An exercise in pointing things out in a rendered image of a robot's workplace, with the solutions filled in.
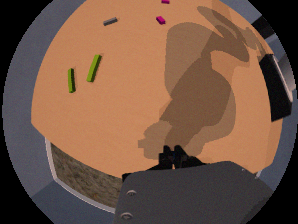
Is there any lime green rod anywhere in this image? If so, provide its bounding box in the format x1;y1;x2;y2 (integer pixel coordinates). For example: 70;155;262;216
86;54;101;82
68;68;75;93

